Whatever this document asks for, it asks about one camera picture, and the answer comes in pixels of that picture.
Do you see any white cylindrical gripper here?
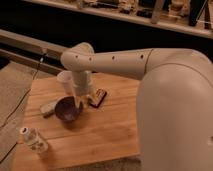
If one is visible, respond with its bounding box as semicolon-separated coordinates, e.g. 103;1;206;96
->
72;71;95;108

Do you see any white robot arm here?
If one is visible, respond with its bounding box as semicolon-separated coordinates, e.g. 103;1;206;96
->
61;42;213;171

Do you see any dark snack packet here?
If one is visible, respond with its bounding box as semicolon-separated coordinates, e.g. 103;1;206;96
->
90;89;107;108

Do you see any dark purple bowl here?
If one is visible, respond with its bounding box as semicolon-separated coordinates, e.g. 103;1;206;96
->
54;96;83;122

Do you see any white paper cup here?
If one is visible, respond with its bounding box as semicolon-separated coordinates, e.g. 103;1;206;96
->
57;70;73;94

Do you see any wooden cutting board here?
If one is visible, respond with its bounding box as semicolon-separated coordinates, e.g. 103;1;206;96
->
12;73;139;171

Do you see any cluttered background shelf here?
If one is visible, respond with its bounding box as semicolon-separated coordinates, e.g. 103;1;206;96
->
24;0;213;40

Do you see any black cable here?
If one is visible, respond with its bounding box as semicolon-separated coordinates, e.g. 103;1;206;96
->
0;48;48;164

